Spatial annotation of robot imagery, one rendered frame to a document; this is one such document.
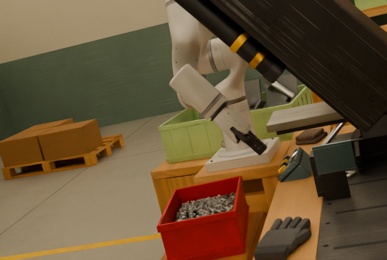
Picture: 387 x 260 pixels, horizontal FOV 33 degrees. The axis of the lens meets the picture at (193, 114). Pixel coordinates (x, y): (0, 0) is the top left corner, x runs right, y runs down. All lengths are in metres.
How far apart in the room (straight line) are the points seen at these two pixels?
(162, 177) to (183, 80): 1.06
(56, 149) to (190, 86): 5.66
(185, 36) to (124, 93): 7.73
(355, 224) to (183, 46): 0.74
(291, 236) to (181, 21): 0.76
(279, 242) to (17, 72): 9.01
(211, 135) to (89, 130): 4.62
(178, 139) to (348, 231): 1.54
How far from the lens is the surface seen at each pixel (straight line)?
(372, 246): 1.40
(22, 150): 7.74
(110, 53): 9.60
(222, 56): 2.36
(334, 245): 1.43
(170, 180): 2.87
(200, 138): 2.87
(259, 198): 2.37
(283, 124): 1.59
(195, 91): 1.87
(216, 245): 1.75
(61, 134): 7.39
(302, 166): 1.90
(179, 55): 1.96
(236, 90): 2.39
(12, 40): 10.23
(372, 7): 8.33
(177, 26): 1.93
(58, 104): 10.07
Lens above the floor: 1.46
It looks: 10 degrees down
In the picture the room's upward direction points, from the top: 14 degrees counter-clockwise
